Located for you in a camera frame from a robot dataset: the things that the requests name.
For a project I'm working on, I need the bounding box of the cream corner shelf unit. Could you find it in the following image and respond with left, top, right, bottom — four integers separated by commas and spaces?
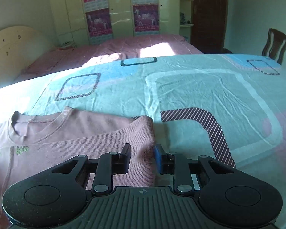
179, 0, 194, 43

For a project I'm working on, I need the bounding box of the dark wooden chair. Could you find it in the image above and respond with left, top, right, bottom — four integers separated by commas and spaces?
262, 28, 286, 65

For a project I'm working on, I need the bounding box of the patterned light blue bed sheet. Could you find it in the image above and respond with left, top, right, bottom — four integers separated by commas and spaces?
0, 54, 286, 228

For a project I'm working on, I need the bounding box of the lower right pink poster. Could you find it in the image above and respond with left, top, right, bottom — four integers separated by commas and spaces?
133, 4, 160, 33

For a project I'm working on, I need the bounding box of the dark brown wooden door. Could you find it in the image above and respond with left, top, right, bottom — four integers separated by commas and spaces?
191, 0, 228, 53

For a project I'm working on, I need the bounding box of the glossy cream wardrobe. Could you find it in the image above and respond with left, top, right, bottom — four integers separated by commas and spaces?
50, 0, 180, 47

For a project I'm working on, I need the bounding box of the cream wooden headboard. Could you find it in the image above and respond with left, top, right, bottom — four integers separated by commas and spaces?
0, 26, 55, 88

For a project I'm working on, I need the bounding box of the lower left pink poster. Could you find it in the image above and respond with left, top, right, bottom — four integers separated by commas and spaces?
86, 8, 112, 38

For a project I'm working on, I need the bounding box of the pink knit sweater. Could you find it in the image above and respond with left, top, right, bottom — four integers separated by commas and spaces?
0, 106, 155, 228

